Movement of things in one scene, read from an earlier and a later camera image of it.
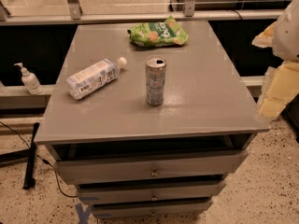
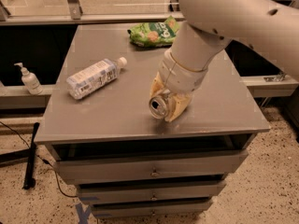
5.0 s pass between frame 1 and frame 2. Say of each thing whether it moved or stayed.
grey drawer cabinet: stayed
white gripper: moved
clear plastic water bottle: stayed
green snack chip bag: stayed
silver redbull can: moved
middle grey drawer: stayed
